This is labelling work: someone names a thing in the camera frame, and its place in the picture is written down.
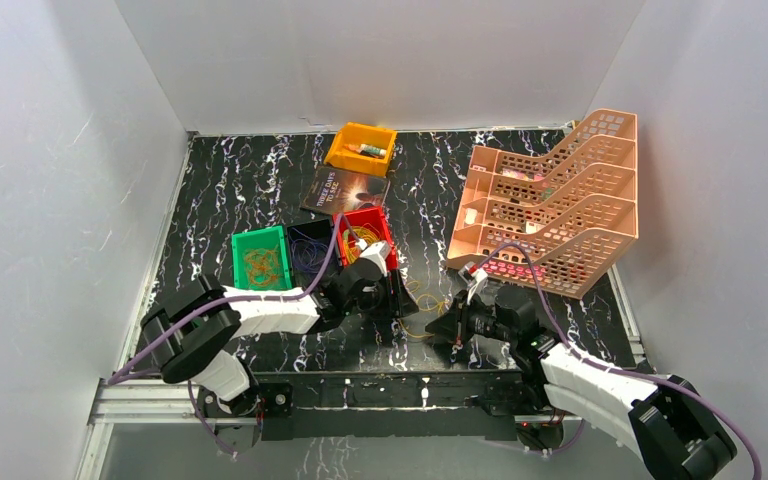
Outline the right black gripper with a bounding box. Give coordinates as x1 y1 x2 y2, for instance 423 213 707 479
426 289 517 345

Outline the red plastic bin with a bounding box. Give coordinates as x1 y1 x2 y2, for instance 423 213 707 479
333 206 398 270

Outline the black plastic bin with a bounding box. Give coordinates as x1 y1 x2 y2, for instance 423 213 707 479
284 218 342 289

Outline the green plastic bin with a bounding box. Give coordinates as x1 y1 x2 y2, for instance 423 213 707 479
230 226 293 291

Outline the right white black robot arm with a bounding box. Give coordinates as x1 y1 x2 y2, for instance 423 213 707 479
425 285 737 479

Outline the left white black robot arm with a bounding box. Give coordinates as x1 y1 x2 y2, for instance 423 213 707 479
140 260 418 416

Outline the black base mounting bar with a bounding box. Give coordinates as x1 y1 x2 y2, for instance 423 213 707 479
258 370 541 441

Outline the dark paperback book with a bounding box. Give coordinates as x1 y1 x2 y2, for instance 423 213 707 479
301 165 390 215

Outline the marker in orange bin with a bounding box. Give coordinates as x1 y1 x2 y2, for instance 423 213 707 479
344 144 388 159

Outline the orange plastic bin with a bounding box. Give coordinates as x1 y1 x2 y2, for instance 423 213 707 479
324 122 397 177

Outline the pink tiered file tray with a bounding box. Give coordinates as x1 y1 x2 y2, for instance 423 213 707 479
446 109 639 299

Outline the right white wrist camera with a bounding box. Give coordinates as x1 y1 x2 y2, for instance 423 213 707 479
458 262 488 305

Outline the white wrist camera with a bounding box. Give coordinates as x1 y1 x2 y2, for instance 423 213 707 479
458 262 488 305
356 240 391 275

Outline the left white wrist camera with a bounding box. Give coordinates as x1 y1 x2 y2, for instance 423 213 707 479
356 240 391 275

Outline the yellow green coiled cable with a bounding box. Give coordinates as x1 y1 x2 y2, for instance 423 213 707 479
342 226 382 263

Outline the aluminium frame rail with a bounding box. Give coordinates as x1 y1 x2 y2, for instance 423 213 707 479
75 264 707 480

